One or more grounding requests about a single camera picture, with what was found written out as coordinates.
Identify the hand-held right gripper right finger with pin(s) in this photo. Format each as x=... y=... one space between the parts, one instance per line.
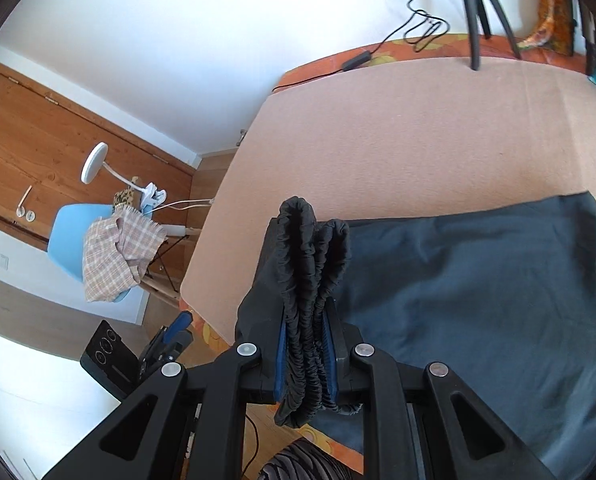
x=383 y=410

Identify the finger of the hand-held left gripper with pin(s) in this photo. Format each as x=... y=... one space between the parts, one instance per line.
x=180 y=325
x=170 y=347

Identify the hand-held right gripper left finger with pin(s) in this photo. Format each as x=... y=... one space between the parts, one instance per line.
x=218 y=400

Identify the black pants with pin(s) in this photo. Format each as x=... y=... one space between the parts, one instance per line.
x=478 y=285

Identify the person's striped grey clothing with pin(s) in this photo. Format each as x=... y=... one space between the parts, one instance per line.
x=303 y=465

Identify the checked beige cloth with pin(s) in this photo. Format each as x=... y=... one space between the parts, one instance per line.
x=113 y=255

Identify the blue chair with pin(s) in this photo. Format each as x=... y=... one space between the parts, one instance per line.
x=68 y=240

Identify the leopard print cloth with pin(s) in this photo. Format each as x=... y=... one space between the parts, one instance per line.
x=123 y=200

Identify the white desk lamp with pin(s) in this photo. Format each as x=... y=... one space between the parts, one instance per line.
x=93 y=160

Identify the metal door stopper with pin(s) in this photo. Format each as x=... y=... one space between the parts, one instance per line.
x=241 y=135

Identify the wooden door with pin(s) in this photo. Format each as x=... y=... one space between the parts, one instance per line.
x=53 y=135

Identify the black mini tripod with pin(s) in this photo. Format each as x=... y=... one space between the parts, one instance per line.
x=473 y=20

